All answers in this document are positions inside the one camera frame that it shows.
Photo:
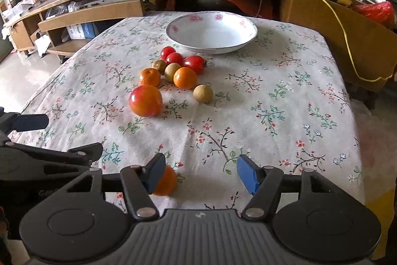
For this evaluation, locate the blue white box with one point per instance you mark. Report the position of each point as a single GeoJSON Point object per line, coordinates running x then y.
{"type": "Point", "coordinates": [82, 31]}

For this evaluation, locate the orange tangerine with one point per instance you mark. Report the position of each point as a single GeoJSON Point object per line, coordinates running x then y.
{"type": "Point", "coordinates": [150, 76]}
{"type": "Point", "coordinates": [185, 78]}
{"type": "Point", "coordinates": [167, 183]}

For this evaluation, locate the wooden tv stand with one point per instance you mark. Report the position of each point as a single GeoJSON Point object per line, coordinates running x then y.
{"type": "Point", "coordinates": [364, 50]}

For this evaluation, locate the large red apple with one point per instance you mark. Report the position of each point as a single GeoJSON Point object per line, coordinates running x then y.
{"type": "Point", "coordinates": [145, 101]}

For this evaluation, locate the red plastic bag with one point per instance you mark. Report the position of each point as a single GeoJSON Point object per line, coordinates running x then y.
{"type": "Point", "coordinates": [382, 13]}

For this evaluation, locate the floral white tablecloth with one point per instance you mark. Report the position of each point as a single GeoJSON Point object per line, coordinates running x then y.
{"type": "Point", "coordinates": [279, 100]}

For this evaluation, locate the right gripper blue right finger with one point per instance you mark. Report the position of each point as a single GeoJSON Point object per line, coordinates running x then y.
{"type": "Point", "coordinates": [264, 184]}

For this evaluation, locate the red cherry tomato back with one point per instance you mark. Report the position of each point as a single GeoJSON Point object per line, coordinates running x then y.
{"type": "Point", "coordinates": [166, 51]}

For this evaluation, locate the grey set-top box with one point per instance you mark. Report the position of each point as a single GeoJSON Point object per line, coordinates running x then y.
{"type": "Point", "coordinates": [102, 2]}

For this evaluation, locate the white floral ceramic bowl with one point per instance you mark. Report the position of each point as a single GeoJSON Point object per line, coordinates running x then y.
{"type": "Point", "coordinates": [212, 32]}

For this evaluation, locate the brown longan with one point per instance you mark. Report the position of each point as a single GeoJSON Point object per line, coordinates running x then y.
{"type": "Point", "coordinates": [203, 94]}
{"type": "Point", "coordinates": [170, 71]}
{"type": "Point", "coordinates": [159, 65]}

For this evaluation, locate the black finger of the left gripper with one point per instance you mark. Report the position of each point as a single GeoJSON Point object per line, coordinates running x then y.
{"type": "Point", "coordinates": [86, 154]}

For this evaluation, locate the red cherry tomato large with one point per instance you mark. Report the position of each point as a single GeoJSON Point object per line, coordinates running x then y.
{"type": "Point", "coordinates": [196, 63]}

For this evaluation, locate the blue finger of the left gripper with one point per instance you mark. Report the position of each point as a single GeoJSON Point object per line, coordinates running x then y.
{"type": "Point", "coordinates": [29, 122]}

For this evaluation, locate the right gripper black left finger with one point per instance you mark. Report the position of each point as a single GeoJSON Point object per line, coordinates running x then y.
{"type": "Point", "coordinates": [139, 182]}

